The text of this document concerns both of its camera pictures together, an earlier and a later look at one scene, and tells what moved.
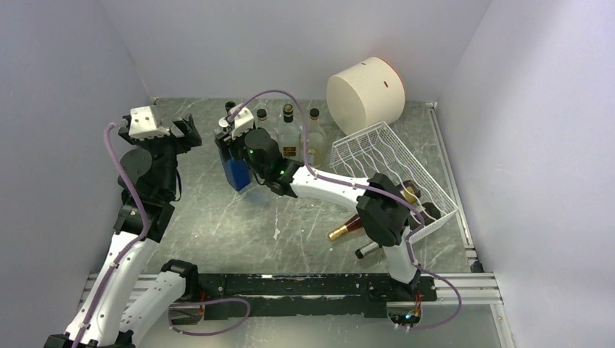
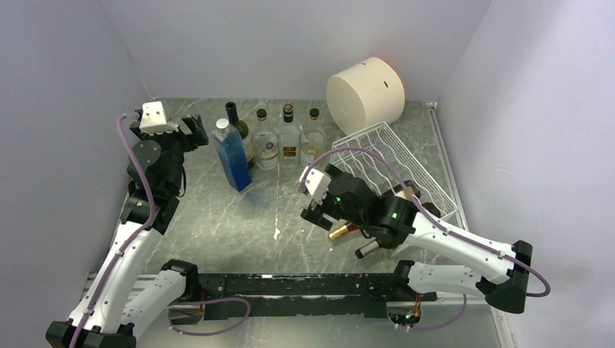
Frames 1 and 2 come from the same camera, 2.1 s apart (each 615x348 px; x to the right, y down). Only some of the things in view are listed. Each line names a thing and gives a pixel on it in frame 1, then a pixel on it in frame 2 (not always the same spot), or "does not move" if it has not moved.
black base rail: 304,297 does not move
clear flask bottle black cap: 316,141 does not move
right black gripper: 226,141 -> 315,214
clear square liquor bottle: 290,136 does not move
